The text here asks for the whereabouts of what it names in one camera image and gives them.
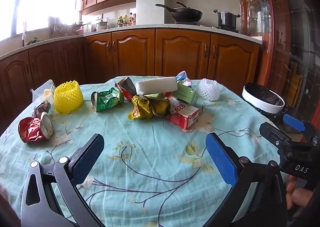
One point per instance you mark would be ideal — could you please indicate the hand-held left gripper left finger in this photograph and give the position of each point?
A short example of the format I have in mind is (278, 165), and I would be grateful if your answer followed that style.
(87, 163)

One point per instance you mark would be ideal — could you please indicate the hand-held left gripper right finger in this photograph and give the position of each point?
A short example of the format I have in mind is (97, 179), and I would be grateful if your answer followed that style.
(220, 159)

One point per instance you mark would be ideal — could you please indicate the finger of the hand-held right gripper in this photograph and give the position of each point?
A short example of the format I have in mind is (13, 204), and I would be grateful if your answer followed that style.
(295, 121)
(275, 137)

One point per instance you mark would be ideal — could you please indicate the white bin with black bag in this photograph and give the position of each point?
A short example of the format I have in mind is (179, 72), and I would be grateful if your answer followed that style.
(260, 103)

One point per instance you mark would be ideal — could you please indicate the red drink carton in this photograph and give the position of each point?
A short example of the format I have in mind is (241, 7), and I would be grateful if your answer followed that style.
(182, 116)

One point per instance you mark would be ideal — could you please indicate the white foam fruit net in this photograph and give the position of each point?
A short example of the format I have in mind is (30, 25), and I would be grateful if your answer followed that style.
(208, 89)

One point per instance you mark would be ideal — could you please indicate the yellow snack wrapper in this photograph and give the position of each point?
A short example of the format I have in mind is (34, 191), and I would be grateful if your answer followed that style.
(141, 108)

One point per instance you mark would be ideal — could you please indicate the white foam block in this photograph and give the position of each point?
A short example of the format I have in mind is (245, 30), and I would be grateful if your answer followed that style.
(156, 86)

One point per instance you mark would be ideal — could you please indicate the person's right hand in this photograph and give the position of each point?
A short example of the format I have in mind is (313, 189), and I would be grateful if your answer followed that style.
(298, 195)

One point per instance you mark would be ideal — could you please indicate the light blue floral tablecloth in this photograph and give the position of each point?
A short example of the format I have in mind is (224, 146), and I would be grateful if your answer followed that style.
(150, 157)

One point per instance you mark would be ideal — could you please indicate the crushed red can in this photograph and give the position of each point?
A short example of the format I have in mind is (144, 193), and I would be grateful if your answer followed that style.
(31, 129)

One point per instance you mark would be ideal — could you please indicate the crushed green can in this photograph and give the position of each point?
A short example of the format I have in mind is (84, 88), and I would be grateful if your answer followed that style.
(107, 99)

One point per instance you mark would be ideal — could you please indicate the yellow foam fruit net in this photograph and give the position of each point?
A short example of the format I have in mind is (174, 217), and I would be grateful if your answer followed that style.
(68, 97)

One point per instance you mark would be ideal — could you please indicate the dark crumpled wrapper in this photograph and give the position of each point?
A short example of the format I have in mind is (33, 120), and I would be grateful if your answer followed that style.
(41, 109)

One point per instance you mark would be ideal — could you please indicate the green drink carton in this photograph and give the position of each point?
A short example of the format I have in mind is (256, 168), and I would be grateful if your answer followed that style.
(186, 94)

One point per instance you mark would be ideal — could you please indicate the red foil wrapper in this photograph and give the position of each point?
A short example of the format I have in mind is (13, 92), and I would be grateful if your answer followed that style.
(127, 86)

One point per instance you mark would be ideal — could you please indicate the crumpled white wrapper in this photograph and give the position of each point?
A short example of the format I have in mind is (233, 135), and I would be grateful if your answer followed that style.
(183, 78)

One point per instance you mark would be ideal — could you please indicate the glass door cabinet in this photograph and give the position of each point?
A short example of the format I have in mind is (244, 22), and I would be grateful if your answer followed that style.
(282, 29)

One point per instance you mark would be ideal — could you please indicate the wooden base cabinets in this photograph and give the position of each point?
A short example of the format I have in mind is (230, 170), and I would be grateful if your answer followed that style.
(180, 53)

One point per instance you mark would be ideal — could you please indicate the steel cooking pot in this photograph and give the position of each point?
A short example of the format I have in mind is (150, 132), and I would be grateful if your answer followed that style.
(226, 19)

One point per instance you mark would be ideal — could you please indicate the black gas stove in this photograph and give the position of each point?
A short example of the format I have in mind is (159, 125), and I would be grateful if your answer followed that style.
(200, 24)

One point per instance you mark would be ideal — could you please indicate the white ceramic pot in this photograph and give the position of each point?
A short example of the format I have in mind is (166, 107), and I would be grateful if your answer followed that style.
(102, 25)

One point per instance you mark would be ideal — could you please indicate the white kitchen countertop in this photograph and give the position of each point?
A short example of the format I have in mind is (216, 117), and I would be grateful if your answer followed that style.
(125, 28)

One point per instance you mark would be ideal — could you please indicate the utensil holder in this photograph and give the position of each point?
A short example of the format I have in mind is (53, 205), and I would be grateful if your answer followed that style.
(53, 26)

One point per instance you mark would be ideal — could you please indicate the slim white bottle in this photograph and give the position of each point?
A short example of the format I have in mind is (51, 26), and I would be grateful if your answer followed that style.
(24, 34)

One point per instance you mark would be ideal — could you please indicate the row of condiment bottles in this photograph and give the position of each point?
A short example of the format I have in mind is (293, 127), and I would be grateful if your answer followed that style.
(126, 20)

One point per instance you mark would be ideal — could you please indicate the black wok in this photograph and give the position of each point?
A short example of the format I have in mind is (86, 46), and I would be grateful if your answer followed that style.
(186, 14)

